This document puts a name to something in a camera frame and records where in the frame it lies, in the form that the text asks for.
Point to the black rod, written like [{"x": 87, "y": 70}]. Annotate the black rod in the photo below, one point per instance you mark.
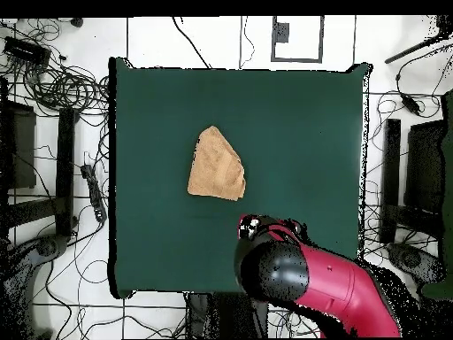
[{"x": 407, "y": 52}]

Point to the black network switch box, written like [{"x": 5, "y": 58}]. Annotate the black network switch box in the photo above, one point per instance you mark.
[{"x": 26, "y": 53}]

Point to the dark green table cloth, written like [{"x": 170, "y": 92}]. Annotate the dark green table cloth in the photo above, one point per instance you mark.
[{"x": 159, "y": 106}]

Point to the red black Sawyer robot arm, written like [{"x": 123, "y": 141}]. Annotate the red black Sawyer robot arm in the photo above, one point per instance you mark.
[{"x": 329, "y": 283}]

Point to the orange terry towel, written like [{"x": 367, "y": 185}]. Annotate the orange terry towel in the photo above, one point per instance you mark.
[{"x": 216, "y": 166}]

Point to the small black round object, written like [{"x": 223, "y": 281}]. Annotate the small black round object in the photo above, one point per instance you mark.
[{"x": 76, "y": 22}]

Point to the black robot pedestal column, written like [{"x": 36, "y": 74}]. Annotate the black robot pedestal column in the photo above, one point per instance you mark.
[{"x": 219, "y": 315}]

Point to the black stand bar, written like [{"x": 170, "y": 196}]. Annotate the black stand bar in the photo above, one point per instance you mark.
[
  {"x": 391, "y": 177},
  {"x": 65, "y": 170}
]

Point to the dark green fabric object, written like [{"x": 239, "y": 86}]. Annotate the dark green fabric object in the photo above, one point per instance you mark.
[{"x": 447, "y": 159}]

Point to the small grey square plate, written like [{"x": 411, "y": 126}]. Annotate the small grey square plate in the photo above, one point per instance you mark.
[{"x": 282, "y": 32}]

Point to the dark flat panel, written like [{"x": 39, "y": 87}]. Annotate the dark flat panel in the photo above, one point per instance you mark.
[
  {"x": 424, "y": 166},
  {"x": 21, "y": 148}
]

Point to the black power adapter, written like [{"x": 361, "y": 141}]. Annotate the black power adapter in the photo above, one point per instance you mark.
[{"x": 410, "y": 104}]

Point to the black office chair base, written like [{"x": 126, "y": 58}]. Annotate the black office chair base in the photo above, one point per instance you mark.
[
  {"x": 46, "y": 248},
  {"x": 410, "y": 260}
]

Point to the grey rectangular frame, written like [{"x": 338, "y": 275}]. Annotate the grey rectangular frame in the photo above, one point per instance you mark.
[{"x": 297, "y": 60}]

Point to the black power strip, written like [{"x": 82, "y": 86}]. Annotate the black power strip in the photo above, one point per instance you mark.
[{"x": 95, "y": 193}]

